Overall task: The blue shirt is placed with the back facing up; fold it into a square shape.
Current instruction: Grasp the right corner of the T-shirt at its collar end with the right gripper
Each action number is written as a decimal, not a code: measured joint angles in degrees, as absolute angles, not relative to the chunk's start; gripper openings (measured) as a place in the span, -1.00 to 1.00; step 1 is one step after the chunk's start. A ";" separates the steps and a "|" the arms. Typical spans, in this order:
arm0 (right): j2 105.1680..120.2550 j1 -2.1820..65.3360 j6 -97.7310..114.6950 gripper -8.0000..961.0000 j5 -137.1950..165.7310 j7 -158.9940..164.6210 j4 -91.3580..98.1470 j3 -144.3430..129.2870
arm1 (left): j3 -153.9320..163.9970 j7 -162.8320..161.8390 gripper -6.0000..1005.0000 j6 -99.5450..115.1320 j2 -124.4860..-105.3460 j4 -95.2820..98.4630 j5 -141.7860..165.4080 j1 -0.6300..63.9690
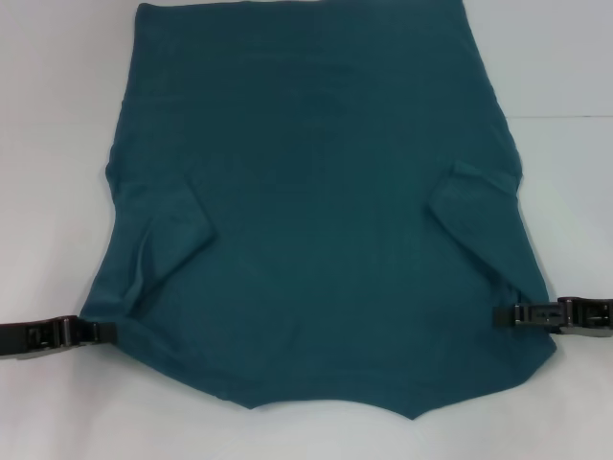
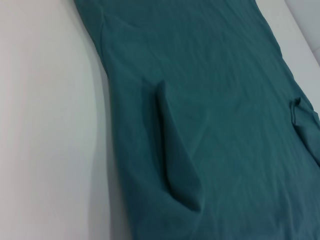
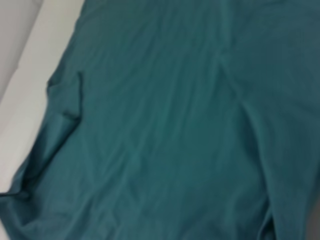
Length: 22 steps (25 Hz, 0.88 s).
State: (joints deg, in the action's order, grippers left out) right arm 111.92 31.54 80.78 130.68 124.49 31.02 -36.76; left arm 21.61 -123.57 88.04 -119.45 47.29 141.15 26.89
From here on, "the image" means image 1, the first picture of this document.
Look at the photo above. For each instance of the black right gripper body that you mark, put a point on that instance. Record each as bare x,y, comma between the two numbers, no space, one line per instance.
589,316

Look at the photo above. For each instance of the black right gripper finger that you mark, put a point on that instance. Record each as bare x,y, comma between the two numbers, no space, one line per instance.
506,317

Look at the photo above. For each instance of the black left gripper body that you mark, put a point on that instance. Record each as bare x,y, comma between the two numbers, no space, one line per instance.
29,338

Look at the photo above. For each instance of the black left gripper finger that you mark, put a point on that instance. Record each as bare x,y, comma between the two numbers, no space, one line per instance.
106,332

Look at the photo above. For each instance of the teal blue t-shirt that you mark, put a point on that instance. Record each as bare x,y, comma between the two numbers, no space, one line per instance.
325,215

